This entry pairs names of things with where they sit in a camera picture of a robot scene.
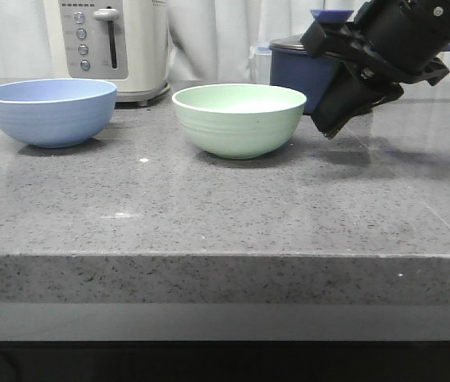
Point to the cream toaster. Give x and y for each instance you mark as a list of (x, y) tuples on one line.
[(125, 42)]

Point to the green bowl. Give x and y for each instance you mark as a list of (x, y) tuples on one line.
[(238, 121)]

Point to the glass pot lid blue knob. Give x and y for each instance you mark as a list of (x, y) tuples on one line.
[(326, 17)]

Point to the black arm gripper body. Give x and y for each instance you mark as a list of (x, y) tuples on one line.
[(396, 39)]

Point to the blue bowl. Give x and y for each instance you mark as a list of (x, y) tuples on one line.
[(56, 113)]

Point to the white curtain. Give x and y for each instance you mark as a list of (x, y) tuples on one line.
[(209, 40)]

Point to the dark blue saucepan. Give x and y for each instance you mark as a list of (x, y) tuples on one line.
[(298, 71)]

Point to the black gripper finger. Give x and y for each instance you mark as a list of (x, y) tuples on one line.
[(353, 91)]

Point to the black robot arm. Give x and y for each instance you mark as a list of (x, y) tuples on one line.
[(388, 44)]

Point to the clear plastic container blue lid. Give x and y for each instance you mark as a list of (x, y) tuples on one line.
[(260, 56)]

